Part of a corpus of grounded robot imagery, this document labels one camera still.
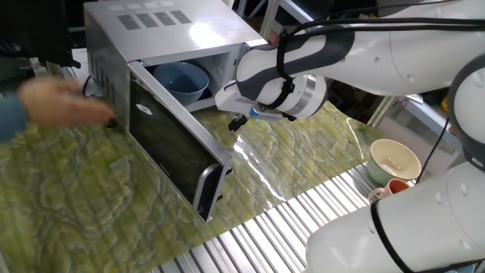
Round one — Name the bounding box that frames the white vertical post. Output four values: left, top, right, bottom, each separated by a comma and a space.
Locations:
259, 0, 281, 41

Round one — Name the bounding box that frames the cream and green bowl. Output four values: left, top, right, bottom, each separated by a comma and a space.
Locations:
365, 138, 422, 187

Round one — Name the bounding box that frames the blue sleeved forearm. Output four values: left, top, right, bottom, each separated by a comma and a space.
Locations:
0, 93, 28, 144

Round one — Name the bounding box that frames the green marble pattern mat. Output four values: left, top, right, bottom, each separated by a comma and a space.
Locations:
0, 61, 384, 273

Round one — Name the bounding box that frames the silver microwave oven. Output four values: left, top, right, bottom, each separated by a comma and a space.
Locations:
83, 0, 269, 224

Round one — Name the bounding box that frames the large black box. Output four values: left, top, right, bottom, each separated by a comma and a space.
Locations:
0, 0, 85, 70

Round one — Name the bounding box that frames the silver table leg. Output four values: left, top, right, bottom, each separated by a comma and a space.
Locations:
365, 94, 397, 128

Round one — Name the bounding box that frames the orange cup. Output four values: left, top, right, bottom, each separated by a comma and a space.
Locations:
368, 177, 411, 204

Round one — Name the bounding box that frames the light blue bowl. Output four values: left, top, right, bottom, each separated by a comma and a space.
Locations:
153, 61, 210, 107

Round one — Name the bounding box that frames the white paper sheet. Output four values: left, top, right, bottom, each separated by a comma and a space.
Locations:
70, 45, 103, 98

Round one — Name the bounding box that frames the black microwave power cable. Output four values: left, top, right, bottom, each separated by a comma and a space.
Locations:
81, 74, 118, 129

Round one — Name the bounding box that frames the bare person hand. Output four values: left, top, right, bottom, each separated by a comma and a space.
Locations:
17, 74, 117, 128

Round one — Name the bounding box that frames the short aluminium post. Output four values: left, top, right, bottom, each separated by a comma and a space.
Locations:
45, 61, 64, 81

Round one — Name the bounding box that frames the white power strip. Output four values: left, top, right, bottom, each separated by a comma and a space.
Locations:
28, 56, 51, 79

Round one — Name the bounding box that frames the black keyboard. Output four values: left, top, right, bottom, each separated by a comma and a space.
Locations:
69, 27, 89, 49

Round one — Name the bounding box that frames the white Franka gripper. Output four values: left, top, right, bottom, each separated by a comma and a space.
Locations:
214, 80, 263, 133

